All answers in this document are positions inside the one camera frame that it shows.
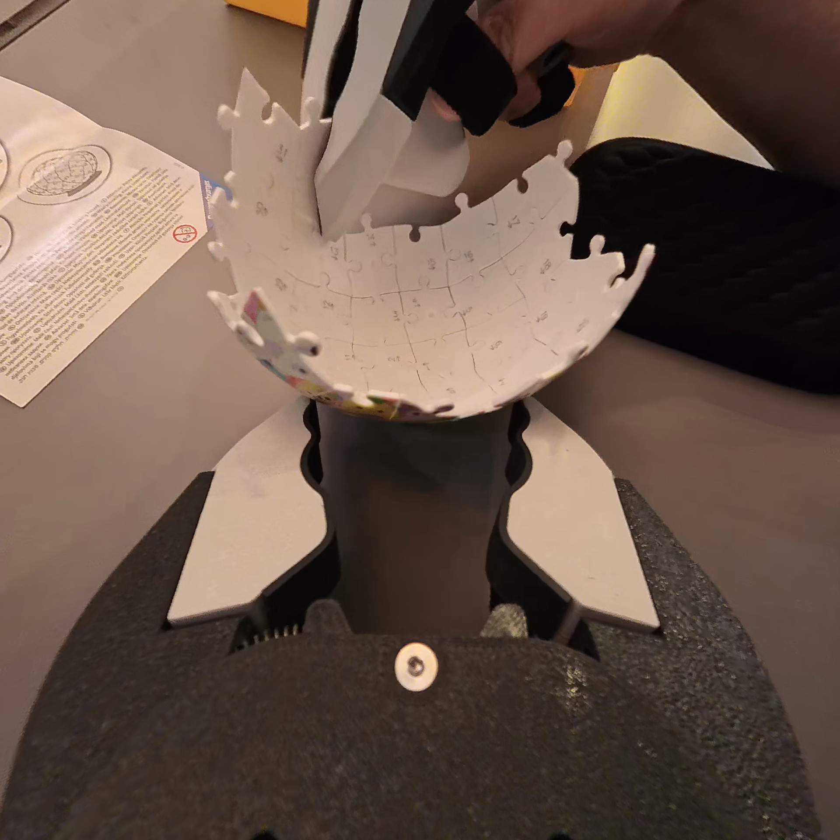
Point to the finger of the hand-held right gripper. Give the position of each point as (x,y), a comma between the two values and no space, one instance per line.
(321,52)
(361,151)

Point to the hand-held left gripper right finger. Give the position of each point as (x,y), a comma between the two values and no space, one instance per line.
(577,525)

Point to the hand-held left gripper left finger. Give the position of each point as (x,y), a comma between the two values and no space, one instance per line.
(256,525)

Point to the half built puzzle ball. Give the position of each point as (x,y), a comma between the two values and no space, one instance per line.
(426,315)

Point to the person's right hand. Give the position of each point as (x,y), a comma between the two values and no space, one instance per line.
(590,26)

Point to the yellow plastic bin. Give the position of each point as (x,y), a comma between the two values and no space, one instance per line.
(275,10)

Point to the white instruction leaflet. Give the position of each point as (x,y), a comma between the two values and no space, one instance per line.
(85,262)

